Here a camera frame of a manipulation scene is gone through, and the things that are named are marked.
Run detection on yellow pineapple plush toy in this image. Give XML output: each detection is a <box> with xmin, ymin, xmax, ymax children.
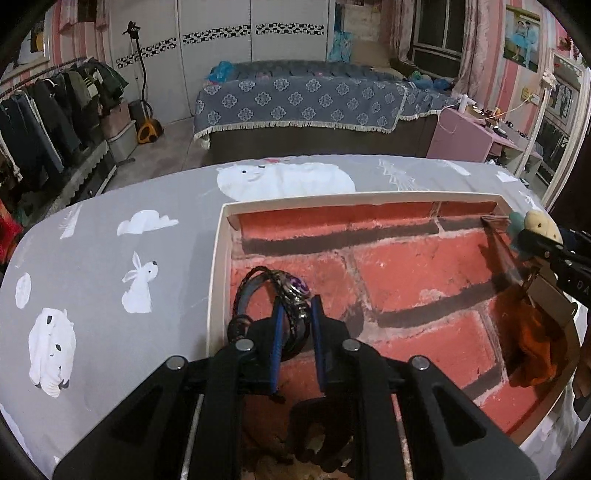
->
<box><xmin>507</xmin><ymin>209</ymin><xmax>564</xmax><ymax>250</ymax></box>

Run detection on black braided cord bracelet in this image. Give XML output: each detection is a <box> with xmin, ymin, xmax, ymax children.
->
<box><xmin>225</xmin><ymin>266</ymin><xmax>312</xmax><ymax>361</ymax></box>

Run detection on beige jewelry tray brick lining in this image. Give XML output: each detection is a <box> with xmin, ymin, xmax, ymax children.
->
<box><xmin>204</xmin><ymin>191</ymin><xmax>583</xmax><ymax>480</ymax></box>

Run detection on rust orange scrunchie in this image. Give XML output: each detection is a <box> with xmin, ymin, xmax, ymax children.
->
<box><xmin>490</xmin><ymin>284</ymin><xmax>568</xmax><ymax>388</ymax></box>

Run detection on grey cartoon bedsheet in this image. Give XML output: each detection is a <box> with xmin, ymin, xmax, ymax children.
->
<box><xmin>1</xmin><ymin>155</ymin><xmax>540</xmax><ymax>478</ymax></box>

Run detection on pink side table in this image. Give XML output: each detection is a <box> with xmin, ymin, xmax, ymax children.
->
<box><xmin>427</xmin><ymin>109</ymin><xmax>525</xmax><ymax>163</ymax></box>

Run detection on couple photo poster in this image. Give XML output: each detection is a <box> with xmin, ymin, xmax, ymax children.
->
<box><xmin>504</xmin><ymin>5</ymin><xmax>541</xmax><ymax>73</ymax></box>

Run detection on pink curtain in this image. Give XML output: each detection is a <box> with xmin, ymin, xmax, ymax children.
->
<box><xmin>454</xmin><ymin>0</ymin><xmax>504</xmax><ymax>103</ymax></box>

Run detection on clothes rack with garments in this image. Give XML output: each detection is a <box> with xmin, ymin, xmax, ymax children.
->
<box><xmin>1</xmin><ymin>58</ymin><xmax>127</xmax><ymax>265</ymax></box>

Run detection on storage boxes by rack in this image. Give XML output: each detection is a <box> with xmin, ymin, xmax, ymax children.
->
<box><xmin>100</xmin><ymin>100</ymin><xmax>138</xmax><ymax>163</ymax></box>

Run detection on blue patterned bed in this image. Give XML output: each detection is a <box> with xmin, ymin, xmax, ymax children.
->
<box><xmin>193</xmin><ymin>60</ymin><xmax>458</xmax><ymax>161</ymax></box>

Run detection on white wardrobe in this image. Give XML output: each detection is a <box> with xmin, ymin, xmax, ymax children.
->
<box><xmin>107</xmin><ymin>0</ymin><xmax>335</xmax><ymax>124</ymax></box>

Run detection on standing mirror white frame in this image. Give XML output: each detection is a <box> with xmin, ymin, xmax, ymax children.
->
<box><xmin>521</xmin><ymin>50</ymin><xmax>590</xmax><ymax>209</ymax></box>

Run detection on window with dark frame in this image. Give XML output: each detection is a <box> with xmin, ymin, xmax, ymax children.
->
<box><xmin>410</xmin><ymin>0</ymin><xmax>467</xmax><ymax>78</ymax></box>

